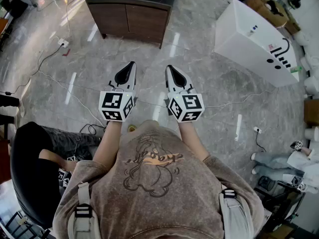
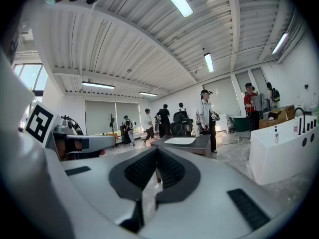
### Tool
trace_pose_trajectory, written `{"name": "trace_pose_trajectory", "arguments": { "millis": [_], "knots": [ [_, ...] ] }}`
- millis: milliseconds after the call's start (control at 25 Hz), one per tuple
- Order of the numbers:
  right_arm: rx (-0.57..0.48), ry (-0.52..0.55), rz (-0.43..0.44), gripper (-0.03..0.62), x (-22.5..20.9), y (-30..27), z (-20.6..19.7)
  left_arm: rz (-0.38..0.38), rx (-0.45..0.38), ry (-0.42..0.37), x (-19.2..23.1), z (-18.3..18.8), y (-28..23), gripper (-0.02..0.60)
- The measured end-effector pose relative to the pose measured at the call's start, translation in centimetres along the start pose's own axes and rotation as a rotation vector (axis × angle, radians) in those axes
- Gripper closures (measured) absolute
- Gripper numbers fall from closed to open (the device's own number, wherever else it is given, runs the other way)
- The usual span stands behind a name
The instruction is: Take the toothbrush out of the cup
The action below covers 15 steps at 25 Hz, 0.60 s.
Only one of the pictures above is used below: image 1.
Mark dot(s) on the white bathtub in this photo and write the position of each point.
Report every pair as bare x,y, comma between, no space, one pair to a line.
239,43

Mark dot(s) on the person's left forearm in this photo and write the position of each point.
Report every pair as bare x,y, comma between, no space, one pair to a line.
108,143

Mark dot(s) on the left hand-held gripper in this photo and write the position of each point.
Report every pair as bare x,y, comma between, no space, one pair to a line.
113,103

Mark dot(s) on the black bathtub faucet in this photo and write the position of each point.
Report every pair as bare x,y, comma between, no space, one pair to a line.
286,49

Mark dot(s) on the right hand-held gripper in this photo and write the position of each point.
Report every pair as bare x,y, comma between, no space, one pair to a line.
189,104

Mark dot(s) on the white power strip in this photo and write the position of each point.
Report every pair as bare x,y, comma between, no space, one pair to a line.
257,129
63,42

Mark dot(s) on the small blue-capped bottle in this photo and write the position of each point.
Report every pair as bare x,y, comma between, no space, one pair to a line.
254,27

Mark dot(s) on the white cylinder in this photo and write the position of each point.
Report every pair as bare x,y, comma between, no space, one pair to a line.
312,134
312,85

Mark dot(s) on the cardboard box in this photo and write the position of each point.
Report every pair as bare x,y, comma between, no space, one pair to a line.
311,112
261,7

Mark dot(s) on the dark wooden vanity cabinet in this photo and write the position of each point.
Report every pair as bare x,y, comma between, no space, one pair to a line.
139,19

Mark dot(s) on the brown printed t-shirt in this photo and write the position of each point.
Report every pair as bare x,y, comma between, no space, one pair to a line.
154,203

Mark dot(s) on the green packet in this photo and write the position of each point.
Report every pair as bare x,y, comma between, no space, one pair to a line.
295,69

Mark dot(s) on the person's right forearm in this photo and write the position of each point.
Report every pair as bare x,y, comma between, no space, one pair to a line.
192,141

